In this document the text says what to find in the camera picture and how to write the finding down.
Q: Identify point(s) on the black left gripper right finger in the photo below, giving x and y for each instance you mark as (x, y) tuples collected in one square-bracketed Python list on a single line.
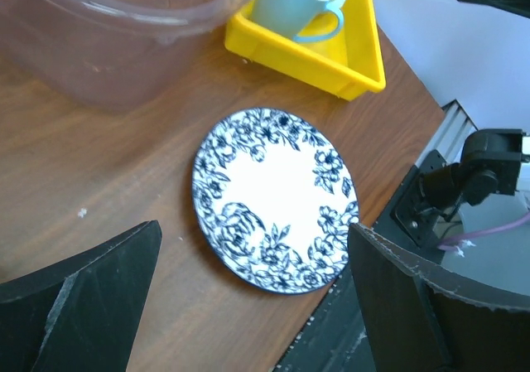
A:
[(489, 325)]

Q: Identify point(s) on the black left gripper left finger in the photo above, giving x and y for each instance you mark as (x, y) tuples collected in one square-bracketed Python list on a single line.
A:
[(82, 313)]

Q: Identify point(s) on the blue patterned bottom plate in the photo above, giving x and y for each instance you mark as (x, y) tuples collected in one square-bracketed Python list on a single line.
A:
[(275, 200)]

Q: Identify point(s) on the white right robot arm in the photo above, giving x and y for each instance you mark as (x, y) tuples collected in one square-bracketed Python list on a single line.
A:
[(493, 161)]

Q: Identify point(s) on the clear pink plastic bin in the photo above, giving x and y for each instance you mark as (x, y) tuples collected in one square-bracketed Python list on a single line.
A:
[(115, 54)]

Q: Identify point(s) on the yellow plastic tray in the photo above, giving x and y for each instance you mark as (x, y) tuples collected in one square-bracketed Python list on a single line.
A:
[(346, 65)]

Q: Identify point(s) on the light blue white mug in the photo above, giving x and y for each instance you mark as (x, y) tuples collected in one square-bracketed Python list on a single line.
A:
[(288, 18)]

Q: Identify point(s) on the black mounting base plate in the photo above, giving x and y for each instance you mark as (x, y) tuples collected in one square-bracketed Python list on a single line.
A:
[(376, 318)]

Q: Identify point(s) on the aluminium frame rail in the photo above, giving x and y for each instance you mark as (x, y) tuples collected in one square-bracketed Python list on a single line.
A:
[(450, 136)]

